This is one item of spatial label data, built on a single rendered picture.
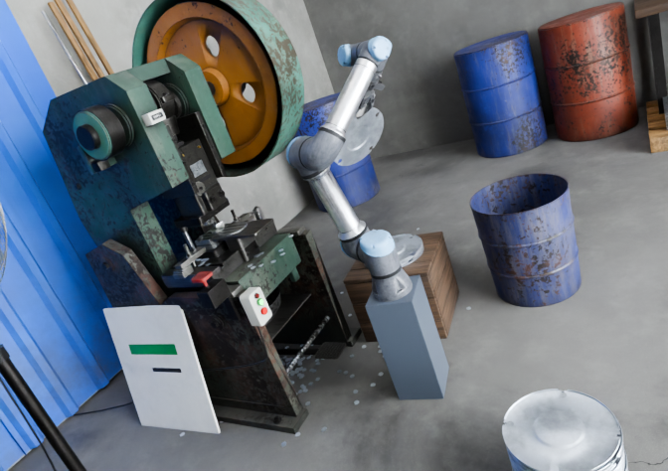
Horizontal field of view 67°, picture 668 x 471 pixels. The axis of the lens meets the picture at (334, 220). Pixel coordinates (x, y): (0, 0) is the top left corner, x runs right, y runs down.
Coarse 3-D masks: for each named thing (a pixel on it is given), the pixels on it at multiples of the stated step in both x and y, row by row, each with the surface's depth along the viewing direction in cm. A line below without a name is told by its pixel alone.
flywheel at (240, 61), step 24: (216, 0) 209; (168, 24) 218; (192, 24) 216; (216, 24) 211; (240, 24) 201; (168, 48) 228; (192, 48) 222; (240, 48) 211; (264, 48) 204; (216, 72) 221; (240, 72) 216; (264, 72) 207; (216, 96) 224; (240, 96) 224; (264, 96) 217; (240, 120) 229; (264, 120) 218; (240, 144) 236; (264, 144) 224
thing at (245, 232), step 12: (228, 228) 213; (240, 228) 207; (252, 228) 203; (264, 228) 201; (216, 240) 208; (228, 240) 208; (240, 240) 206; (252, 240) 212; (240, 252) 208; (252, 252) 211
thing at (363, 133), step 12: (372, 108) 210; (360, 120) 210; (372, 120) 215; (348, 132) 210; (360, 132) 216; (372, 132) 221; (348, 144) 217; (360, 144) 222; (372, 144) 227; (348, 156) 221; (360, 156) 227
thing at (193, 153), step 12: (180, 144) 202; (192, 144) 202; (192, 156) 201; (204, 156) 206; (192, 168) 200; (204, 168) 206; (204, 180) 205; (216, 180) 211; (204, 192) 202; (216, 192) 206; (180, 204) 207; (192, 204) 203; (204, 204) 204; (216, 204) 205; (192, 216) 207
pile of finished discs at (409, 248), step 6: (396, 240) 244; (402, 240) 241; (408, 240) 239; (414, 240) 237; (420, 240) 235; (396, 246) 236; (402, 246) 234; (408, 246) 233; (414, 246) 231; (420, 246) 228; (402, 252) 230; (408, 252) 228; (414, 252) 226; (420, 252) 229; (402, 258) 224; (408, 258) 225; (414, 258) 224; (366, 264) 232; (402, 264) 223
